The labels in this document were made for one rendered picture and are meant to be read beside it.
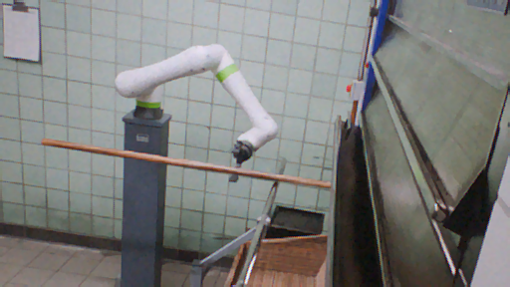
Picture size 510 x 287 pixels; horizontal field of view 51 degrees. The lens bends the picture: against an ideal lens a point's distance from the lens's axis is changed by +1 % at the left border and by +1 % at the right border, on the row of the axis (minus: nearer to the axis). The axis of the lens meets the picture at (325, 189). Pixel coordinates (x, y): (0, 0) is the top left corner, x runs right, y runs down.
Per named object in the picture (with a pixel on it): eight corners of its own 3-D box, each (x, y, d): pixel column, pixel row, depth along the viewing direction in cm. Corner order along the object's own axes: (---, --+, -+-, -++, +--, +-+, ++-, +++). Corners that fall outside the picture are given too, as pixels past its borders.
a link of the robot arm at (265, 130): (225, 84, 267) (217, 85, 256) (242, 71, 264) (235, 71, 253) (267, 143, 270) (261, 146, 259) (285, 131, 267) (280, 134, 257)
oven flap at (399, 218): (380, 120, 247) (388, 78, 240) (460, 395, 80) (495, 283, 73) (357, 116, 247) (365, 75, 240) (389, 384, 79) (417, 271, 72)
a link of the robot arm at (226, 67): (192, 55, 255) (210, 39, 250) (205, 53, 266) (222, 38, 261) (215, 86, 256) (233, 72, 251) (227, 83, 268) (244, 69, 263)
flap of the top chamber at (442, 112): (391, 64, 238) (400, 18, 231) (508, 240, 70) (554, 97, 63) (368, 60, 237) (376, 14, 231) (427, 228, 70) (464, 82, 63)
